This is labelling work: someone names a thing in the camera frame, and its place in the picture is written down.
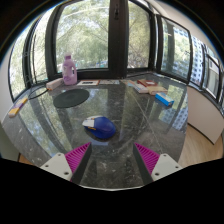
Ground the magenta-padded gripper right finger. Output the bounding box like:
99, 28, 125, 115
132, 142, 184, 186

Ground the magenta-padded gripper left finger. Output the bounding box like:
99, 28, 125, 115
39, 142, 93, 185

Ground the blue and white computer mouse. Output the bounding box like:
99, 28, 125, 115
81, 115, 117, 140

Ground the round dark mouse pad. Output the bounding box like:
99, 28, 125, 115
53, 88, 91, 109

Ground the blue and white box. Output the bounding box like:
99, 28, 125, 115
155, 92, 175, 108

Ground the white book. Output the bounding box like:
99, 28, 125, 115
128, 81, 149, 94

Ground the yellow and purple box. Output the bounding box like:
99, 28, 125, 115
7, 97, 29, 118

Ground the beige cardboard box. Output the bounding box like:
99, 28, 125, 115
45, 77, 64, 91

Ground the white card with orange border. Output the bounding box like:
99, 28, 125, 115
76, 79, 101, 87

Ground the light blue booklet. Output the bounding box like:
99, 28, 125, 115
121, 78, 138, 88

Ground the printed pamphlet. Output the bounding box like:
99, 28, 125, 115
99, 79, 120, 86

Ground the purple detergent bottle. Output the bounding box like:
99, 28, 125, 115
62, 54, 78, 86

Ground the black cable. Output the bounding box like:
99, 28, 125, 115
28, 87, 51, 101

